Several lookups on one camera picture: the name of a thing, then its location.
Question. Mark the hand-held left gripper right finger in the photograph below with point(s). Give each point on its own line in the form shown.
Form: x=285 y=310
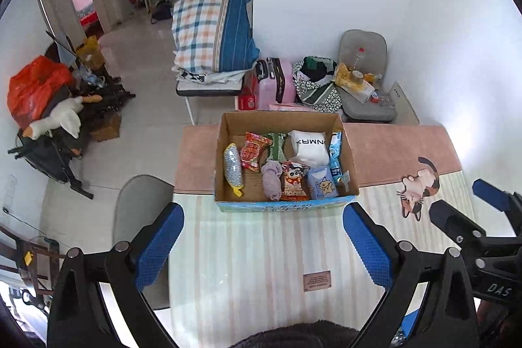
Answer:
x=367 y=246

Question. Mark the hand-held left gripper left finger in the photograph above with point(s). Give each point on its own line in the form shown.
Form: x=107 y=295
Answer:
x=159 y=246

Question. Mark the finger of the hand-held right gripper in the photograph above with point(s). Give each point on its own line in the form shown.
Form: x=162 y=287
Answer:
x=491 y=193
x=452 y=219

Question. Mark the blue cartoon tissue pack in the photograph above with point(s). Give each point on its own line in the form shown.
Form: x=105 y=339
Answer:
x=322 y=185

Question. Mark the blue snack packet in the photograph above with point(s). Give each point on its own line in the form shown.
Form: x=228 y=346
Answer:
x=335 y=160

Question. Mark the orange cartoon snack packet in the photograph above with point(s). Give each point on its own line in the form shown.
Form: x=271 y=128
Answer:
x=294 y=183

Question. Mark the silver yellow snack bag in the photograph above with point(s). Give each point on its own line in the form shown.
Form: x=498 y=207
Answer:
x=232 y=168

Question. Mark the white soft pouch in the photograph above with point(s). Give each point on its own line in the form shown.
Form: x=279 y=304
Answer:
x=310 y=152

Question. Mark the printed cardboard box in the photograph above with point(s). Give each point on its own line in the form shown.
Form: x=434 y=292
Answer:
x=253 y=189

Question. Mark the grey sock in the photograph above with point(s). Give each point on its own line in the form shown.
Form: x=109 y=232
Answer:
x=271 y=181

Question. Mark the red snack packet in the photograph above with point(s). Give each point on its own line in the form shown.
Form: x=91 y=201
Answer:
x=253 y=154

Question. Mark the green snack packet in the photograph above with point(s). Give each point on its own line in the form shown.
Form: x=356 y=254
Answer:
x=277 y=146

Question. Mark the grey plastic chair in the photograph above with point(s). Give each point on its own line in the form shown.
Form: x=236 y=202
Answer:
x=138 y=201

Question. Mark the blue seat stool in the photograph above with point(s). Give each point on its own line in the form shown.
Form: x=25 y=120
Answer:
x=410 y=325

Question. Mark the pink table mat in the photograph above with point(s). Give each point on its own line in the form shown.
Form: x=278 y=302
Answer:
x=195 y=156

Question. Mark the striped table mat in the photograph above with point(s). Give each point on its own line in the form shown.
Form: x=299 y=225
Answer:
x=265 y=270

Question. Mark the person's dark fleece clothing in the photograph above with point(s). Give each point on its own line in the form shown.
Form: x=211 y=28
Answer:
x=293 y=338

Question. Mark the dark wooden chair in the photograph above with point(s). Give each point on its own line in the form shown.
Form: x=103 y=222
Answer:
x=38 y=250

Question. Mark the white leaning panel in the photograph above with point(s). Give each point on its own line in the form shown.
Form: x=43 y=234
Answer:
x=403 y=103

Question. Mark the brown cardboard box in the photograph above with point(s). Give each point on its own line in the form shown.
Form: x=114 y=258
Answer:
x=107 y=128

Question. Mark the black folded stroller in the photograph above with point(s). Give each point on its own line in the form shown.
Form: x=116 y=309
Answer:
x=45 y=156

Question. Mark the black and white patterned bag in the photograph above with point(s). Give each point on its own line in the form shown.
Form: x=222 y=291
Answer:
x=318 y=95

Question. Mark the white goose plush toy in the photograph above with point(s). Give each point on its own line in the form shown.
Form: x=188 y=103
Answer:
x=65 y=115

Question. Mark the white folding bed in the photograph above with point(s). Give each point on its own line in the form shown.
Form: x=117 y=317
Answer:
x=208 y=85

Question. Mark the red box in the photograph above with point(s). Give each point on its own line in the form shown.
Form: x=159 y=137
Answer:
x=248 y=101

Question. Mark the yellow plastic bag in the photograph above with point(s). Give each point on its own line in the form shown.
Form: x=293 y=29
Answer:
x=346 y=77

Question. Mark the clear plastic bottle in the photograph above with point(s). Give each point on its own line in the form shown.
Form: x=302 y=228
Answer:
x=358 y=62

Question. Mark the pink suitcase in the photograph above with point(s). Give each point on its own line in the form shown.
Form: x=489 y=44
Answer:
x=267 y=91

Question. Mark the grey cushioned chair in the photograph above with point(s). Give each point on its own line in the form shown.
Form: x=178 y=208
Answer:
x=363 y=46

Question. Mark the orange plastic bag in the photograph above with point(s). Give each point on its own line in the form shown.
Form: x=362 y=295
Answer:
x=32 y=87

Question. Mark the plaid folded bedding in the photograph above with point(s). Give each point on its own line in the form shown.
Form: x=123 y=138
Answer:
x=200 y=26

